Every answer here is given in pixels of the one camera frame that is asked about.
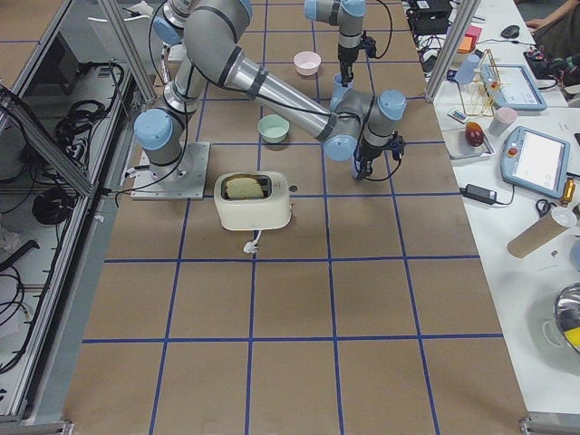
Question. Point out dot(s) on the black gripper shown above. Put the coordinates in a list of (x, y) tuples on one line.
[(347, 61), (366, 158)]

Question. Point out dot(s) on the blue plastic cup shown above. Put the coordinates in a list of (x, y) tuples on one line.
[(338, 91)]

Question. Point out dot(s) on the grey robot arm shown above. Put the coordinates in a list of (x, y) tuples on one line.
[(347, 16), (358, 127)]

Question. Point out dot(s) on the pink bowl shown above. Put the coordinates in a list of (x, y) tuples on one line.
[(307, 63)]

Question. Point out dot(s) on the mint green bowl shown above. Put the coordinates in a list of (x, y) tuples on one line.
[(273, 128)]

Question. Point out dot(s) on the metal tray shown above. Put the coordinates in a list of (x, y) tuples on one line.
[(459, 149)]

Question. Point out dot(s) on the cream white toaster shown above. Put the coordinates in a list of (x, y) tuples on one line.
[(272, 211)]

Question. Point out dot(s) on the white remote control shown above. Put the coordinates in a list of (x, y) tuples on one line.
[(458, 116)]

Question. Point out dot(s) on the red apple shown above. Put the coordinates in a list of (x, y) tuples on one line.
[(474, 135)]

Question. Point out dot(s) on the light blue cup on rack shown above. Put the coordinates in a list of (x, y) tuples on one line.
[(467, 70)]

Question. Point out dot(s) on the orange sticky notes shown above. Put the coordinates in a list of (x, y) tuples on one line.
[(470, 39)]

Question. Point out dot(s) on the toast bread slice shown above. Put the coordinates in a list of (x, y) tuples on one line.
[(243, 187)]

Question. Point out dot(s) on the black power adapter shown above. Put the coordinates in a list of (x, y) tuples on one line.
[(483, 195)]

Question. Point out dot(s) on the pale pink cup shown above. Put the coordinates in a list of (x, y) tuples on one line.
[(503, 118)]

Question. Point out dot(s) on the teach pendant white screen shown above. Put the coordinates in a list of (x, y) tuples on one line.
[(535, 161)]

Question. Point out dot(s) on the black computer mouse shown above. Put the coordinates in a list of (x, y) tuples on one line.
[(510, 32)]

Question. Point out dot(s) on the cardboard tube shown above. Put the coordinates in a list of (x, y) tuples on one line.
[(556, 222)]

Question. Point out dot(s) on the brass cylinder fitting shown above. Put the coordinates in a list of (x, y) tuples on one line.
[(568, 192)]

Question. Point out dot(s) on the steel mixing bowl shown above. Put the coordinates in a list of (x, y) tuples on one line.
[(566, 317)]

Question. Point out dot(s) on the aluminium frame post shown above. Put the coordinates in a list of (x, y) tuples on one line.
[(461, 21)]

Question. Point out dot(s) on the gold wire rack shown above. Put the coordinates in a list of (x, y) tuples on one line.
[(485, 89)]

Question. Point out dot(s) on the teach pendant blue frame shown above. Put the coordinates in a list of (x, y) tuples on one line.
[(512, 86)]

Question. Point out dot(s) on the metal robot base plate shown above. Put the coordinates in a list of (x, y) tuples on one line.
[(186, 181)]

